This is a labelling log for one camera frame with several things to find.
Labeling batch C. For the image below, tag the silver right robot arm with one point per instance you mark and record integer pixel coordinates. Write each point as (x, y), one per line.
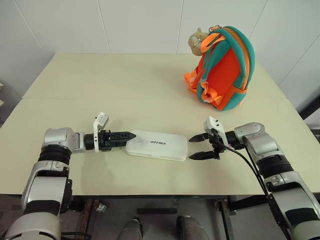
(280, 172)

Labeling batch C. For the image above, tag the dark rounded grey shape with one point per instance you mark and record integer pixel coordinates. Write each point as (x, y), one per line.
(191, 228)
(130, 230)

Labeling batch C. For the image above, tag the orange and teal backpack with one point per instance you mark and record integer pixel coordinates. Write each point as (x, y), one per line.
(226, 75)

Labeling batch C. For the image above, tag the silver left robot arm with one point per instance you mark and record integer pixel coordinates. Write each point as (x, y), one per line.
(53, 175)

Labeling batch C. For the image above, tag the beige plush toy pendant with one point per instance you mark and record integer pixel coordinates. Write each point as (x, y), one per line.
(195, 41)

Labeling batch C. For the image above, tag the black metal stand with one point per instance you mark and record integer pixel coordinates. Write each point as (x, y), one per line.
(308, 112)

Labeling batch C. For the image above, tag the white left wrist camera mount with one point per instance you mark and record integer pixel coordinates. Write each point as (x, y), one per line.
(99, 123)

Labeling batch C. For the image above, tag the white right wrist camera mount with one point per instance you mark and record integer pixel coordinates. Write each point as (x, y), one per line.
(212, 124)

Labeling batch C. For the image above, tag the flat black bar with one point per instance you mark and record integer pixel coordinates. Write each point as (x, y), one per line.
(157, 211)

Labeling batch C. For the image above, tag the small crumpled clear wrapper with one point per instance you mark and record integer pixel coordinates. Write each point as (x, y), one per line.
(101, 208)

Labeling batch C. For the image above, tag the flat white box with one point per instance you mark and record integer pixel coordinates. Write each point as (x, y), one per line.
(160, 145)

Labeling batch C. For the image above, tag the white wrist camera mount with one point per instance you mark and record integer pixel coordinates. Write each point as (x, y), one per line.
(99, 123)
(212, 124)

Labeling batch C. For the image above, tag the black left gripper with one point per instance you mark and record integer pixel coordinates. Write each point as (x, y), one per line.
(104, 142)

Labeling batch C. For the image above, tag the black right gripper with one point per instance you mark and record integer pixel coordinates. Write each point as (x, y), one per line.
(217, 148)

